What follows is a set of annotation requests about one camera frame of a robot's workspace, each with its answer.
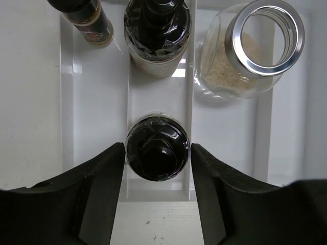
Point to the wide glass jar metal rim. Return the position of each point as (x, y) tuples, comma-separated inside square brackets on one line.
[(248, 47)]

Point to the black-capped white sauce bottle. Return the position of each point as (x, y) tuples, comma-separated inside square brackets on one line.
[(157, 147)]

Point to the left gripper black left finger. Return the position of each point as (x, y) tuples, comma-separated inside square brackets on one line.
[(75, 207)]

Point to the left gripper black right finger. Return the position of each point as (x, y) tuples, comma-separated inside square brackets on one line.
[(235, 208)]

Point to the white divided plastic tray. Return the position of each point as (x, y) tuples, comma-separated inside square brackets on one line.
[(103, 95)]

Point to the small dark spice shaker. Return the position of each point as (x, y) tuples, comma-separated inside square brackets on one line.
[(88, 17)]

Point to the black-capped glass condiment bottle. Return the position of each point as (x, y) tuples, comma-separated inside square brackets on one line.
[(157, 34)]

